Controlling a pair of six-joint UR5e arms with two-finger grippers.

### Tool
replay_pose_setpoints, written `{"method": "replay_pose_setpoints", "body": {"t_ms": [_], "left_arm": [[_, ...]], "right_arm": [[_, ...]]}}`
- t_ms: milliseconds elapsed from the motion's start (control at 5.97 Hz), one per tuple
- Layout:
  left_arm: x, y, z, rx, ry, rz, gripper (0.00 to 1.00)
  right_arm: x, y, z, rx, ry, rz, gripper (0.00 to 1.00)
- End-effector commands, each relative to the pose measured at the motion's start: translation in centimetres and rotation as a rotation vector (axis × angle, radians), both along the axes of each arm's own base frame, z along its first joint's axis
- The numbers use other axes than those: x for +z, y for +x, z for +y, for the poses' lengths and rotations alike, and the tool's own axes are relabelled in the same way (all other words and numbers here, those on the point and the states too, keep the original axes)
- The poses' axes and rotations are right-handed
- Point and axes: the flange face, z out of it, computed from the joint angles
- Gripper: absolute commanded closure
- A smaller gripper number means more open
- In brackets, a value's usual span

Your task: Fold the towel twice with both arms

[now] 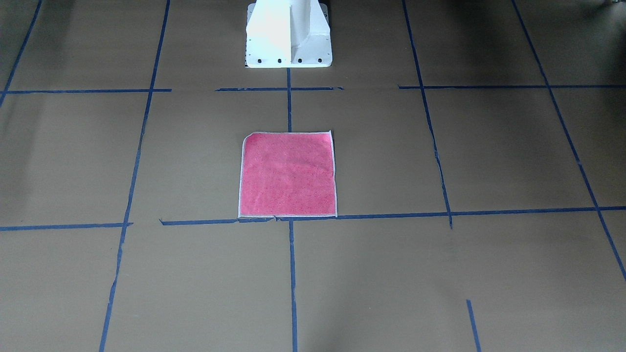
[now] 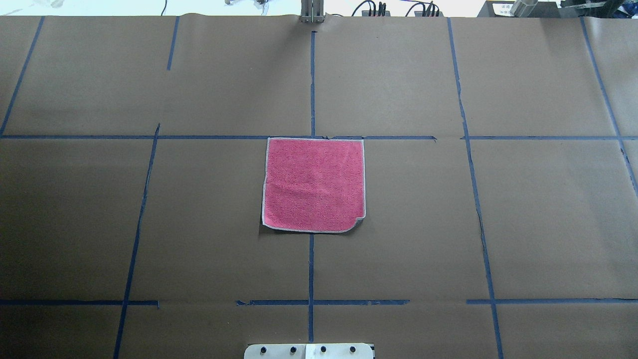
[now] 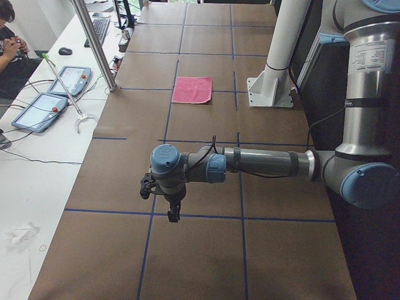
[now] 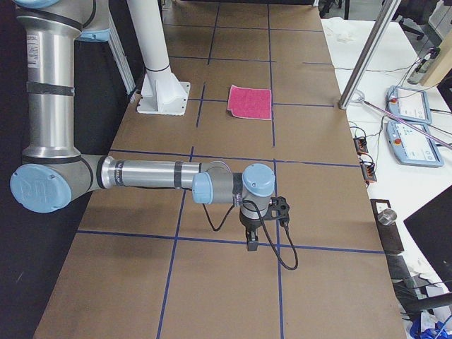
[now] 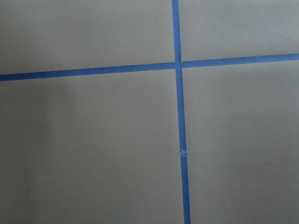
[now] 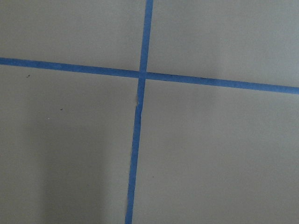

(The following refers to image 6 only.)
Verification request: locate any long blue tape strip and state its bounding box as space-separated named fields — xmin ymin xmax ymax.
xmin=124 ymin=0 xmax=154 ymax=224

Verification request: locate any crossing blue tape strip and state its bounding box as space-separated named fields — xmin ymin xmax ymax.
xmin=0 ymin=57 xmax=299 ymax=95

